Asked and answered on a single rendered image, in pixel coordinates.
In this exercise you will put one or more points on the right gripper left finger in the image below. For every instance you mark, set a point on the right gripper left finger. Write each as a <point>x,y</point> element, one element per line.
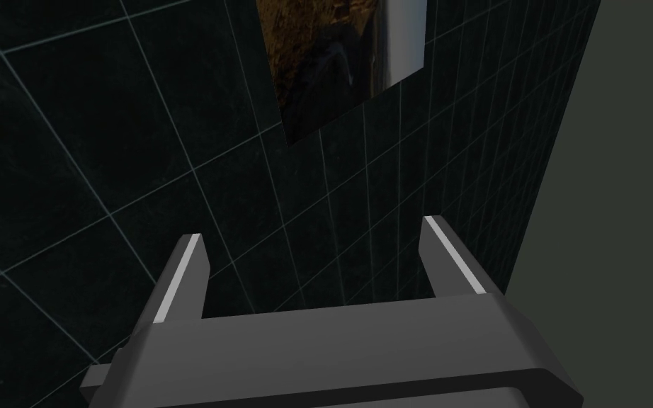
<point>186,283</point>

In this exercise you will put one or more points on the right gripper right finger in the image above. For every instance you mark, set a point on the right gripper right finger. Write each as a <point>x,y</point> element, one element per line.
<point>449,263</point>

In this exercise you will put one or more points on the brown and blue wall picture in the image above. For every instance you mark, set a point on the brown and blue wall picture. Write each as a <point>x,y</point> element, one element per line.
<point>326,62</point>

